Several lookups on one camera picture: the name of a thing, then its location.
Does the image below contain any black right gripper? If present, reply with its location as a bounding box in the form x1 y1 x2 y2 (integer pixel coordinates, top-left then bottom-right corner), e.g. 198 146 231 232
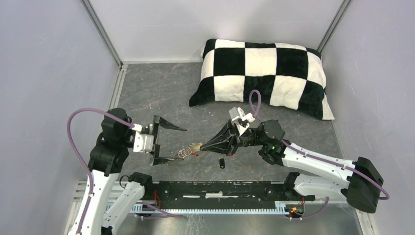
200 119 266 157

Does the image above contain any black key tag white label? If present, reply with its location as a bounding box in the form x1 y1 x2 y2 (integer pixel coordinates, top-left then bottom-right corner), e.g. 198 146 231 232
219 158 226 169

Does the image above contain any chain of silver keyrings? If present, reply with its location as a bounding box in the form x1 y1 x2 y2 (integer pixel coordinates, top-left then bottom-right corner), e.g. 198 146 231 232
175 142 203 160

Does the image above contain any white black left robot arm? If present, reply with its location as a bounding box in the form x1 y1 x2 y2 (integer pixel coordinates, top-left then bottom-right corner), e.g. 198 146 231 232
67 108 184 235

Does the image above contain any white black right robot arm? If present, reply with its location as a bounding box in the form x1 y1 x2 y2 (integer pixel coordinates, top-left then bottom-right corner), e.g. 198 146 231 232
200 119 389 213

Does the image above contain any black and white checkered pillow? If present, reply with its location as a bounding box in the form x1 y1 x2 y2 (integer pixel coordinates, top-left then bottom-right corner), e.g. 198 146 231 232
188 39 334 121

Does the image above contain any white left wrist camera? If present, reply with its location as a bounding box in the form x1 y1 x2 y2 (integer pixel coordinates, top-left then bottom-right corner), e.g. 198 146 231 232
132 124 154 153

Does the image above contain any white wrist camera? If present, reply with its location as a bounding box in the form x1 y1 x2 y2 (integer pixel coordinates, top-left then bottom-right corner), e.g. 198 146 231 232
132 124 154 153
229 107 255 136

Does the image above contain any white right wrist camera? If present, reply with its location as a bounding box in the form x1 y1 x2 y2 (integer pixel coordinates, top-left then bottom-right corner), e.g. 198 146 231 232
229 107 255 136

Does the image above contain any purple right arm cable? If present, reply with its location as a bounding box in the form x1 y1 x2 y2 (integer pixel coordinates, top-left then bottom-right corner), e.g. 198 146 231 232
249 89 391 220

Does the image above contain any black mounting base rail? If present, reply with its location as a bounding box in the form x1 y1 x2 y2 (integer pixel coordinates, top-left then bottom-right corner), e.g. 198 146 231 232
142 181 316 210

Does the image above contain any white toothed cable duct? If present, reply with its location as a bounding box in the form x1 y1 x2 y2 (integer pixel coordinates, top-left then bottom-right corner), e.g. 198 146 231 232
107 201 304 215

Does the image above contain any aluminium frame post left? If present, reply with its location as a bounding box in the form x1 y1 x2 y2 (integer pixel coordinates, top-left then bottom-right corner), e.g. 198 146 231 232
80 0 123 68

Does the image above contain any aluminium frame post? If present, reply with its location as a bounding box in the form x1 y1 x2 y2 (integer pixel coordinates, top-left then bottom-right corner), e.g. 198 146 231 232
317 0 352 53
80 0 123 68

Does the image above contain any aluminium frame post right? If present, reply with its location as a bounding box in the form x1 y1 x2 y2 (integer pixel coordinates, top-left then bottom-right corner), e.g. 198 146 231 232
317 0 352 53

